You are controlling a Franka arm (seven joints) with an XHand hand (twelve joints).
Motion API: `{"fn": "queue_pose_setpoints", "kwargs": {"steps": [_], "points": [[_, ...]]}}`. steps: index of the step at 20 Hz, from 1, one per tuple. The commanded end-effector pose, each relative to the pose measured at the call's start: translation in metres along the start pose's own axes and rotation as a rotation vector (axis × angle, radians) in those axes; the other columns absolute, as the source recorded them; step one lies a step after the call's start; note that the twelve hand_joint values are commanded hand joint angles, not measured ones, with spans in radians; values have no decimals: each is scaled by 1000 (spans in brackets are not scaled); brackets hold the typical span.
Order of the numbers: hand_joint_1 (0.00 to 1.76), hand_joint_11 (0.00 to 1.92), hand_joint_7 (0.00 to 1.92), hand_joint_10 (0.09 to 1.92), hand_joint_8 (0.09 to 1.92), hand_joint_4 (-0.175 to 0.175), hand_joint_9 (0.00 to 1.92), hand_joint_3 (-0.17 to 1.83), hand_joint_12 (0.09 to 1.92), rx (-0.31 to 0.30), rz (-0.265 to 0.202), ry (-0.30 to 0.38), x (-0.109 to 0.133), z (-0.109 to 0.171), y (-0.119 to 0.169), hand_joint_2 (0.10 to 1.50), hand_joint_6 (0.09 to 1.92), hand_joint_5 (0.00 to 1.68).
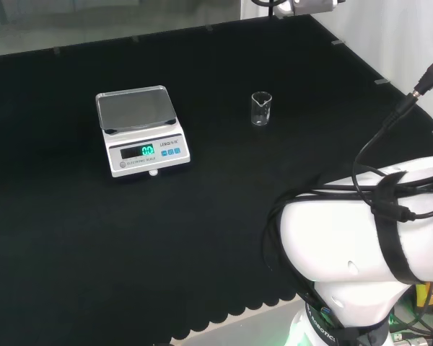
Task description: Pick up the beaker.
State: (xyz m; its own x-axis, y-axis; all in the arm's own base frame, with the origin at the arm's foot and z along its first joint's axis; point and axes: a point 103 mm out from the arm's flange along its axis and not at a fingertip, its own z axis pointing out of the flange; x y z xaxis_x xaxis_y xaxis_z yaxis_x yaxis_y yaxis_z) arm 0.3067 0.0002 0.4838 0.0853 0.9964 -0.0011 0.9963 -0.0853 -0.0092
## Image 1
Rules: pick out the small clear glass beaker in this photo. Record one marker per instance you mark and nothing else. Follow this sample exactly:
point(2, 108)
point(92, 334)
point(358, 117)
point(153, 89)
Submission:
point(261, 112)

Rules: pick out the black bench cloth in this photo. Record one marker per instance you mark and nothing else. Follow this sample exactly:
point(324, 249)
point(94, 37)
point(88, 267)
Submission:
point(216, 223)

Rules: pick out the white electronic balance steel pan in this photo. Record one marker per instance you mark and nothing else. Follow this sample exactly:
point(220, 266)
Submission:
point(144, 158)

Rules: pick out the pale board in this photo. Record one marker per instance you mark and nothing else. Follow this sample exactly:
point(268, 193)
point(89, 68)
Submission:
point(94, 21)

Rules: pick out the yellow stop button box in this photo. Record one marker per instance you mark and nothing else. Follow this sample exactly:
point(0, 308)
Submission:
point(424, 299)

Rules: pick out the grey white camera on stand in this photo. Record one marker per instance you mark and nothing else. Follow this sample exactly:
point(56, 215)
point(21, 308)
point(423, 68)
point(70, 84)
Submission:
point(310, 6)

